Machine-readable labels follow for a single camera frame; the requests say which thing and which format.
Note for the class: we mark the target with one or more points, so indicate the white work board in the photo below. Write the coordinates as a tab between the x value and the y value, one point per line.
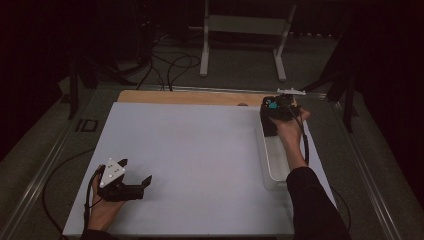
200	150

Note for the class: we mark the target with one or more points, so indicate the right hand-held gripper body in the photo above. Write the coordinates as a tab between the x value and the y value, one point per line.
283	111

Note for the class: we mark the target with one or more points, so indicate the black tripod stand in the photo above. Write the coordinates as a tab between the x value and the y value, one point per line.
348	106
74	96

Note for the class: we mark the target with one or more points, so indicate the person's left hand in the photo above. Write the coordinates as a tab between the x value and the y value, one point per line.
101	215

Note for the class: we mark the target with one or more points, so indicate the black phone case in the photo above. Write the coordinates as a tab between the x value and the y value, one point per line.
268	128

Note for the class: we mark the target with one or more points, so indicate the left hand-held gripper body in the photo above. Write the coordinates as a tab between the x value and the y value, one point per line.
120	193

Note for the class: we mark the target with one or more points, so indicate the white long plastic bin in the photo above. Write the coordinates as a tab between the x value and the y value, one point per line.
275	166

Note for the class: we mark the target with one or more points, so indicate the white metal stand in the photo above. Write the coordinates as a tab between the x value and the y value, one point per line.
246	25

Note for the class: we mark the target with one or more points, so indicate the person's right hand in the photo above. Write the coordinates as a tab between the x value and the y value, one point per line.
291	136

